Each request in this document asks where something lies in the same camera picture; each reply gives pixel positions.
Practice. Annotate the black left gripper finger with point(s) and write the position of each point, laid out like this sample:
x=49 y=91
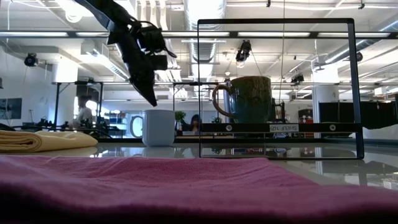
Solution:
x=134 y=82
x=148 y=91

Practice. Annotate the blue-green glazed ceramic mug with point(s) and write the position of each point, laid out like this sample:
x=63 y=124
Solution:
x=250 y=99

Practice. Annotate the green potted plant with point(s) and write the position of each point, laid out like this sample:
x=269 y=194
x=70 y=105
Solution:
x=179 y=116
x=216 y=120

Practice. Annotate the black ceiling camera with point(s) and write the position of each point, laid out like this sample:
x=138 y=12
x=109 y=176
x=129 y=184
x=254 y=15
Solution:
x=243 y=51
x=297 y=78
x=30 y=59
x=358 y=56

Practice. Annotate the white shelf label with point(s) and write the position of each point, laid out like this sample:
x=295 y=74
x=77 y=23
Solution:
x=284 y=128

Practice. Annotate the person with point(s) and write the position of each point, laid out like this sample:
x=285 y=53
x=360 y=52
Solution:
x=195 y=122
x=82 y=113

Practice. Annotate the pink cloth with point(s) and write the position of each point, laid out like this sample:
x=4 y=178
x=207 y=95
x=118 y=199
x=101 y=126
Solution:
x=155 y=186

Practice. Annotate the white ceramic mug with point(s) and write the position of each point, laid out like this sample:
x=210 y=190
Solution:
x=158 y=127

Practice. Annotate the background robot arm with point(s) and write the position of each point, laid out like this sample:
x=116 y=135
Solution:
x=46 y=125

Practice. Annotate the dark wall panel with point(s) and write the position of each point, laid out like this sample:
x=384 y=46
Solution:
x=11 y=108

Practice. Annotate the folded yellow cloth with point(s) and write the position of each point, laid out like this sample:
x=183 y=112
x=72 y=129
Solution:
x=46 y=140

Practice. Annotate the black room divider panel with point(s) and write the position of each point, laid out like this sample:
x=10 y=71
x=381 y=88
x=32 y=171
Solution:
x=376 y=113

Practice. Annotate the black metal frame shelf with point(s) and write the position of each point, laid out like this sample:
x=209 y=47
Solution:
x=311 y=127

